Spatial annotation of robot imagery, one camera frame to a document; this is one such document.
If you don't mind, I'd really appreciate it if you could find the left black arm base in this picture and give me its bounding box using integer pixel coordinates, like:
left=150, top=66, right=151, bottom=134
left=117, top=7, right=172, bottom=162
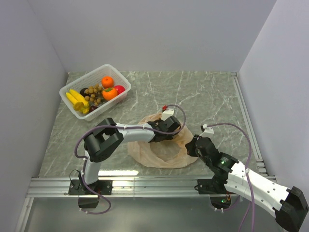
left=68, top=179, right=112, bottom=209

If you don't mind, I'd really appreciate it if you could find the red apple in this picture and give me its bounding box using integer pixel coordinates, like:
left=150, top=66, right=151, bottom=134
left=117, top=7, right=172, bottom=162
left=114, top=85, right=126, bottom=95

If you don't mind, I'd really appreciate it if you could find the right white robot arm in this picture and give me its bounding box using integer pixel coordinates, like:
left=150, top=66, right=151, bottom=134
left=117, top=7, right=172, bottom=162
left=185, top=135, right=309, bottom=232

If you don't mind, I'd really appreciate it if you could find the orange persimmon with green calyx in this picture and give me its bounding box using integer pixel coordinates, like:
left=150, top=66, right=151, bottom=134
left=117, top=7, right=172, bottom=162
left=102, top=87, right=118, bottom=101

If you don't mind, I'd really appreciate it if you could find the orange tangerine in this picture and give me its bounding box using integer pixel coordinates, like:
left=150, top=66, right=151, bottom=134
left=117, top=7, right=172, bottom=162
left=101, top=76, right=114, bottom=88

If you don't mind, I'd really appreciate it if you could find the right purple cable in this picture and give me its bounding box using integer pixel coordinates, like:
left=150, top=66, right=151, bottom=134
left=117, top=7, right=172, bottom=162
left=207, top=122, right=256, bottom=232

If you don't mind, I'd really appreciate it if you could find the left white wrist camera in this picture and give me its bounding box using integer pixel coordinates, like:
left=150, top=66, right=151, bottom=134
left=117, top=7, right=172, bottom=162
left=161, top=105, right=174, bottom=121

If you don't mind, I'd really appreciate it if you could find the purple cable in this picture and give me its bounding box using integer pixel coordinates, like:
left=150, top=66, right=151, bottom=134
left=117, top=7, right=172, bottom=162
left=207, top=122, right=256, bottom=232
left=74, top=104, right=186, bottom=215

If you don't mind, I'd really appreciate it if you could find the dark plum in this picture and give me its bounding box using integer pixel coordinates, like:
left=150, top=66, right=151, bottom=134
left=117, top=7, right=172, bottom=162
left=89, top=105, right=98, bottom=113

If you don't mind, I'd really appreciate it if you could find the brown longan bunch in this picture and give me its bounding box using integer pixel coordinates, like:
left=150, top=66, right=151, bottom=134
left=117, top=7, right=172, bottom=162
left=84, top=84, right=104, bottom=106

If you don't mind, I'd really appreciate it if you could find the white perforated plastic basket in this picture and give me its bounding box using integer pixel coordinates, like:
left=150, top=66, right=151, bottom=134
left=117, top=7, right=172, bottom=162
left=59, top=64, right=131, bottom=121

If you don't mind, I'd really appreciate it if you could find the yellow banana bunch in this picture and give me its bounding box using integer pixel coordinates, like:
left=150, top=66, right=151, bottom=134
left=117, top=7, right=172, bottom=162
left=66, top=89, right=90, bottom=115

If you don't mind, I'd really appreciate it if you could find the translucent orange plastic bag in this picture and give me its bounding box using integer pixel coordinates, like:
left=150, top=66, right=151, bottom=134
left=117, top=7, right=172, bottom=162
left=127, top=126, right=197, bottom=169

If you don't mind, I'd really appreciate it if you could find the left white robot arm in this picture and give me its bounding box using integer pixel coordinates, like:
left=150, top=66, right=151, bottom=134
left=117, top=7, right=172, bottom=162
left=74, top=116, right=184, bottom=194

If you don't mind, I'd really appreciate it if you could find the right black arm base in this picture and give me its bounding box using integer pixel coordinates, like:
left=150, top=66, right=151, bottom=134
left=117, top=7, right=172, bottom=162
left=194, top=177, right=231, bottom=210

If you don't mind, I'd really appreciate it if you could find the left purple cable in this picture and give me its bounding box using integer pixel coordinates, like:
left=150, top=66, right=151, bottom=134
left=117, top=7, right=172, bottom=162
left=74, top=104, right=186, bottom=215

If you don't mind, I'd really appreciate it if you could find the aluminium mounting rail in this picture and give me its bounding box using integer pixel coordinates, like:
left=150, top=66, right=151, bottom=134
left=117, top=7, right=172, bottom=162
left=14, top=176, right=290, bottom=232

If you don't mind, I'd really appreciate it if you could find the dark purple mangosteen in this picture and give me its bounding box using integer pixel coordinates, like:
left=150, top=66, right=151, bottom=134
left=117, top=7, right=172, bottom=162
left=80, top=88, right=89, bottom=97

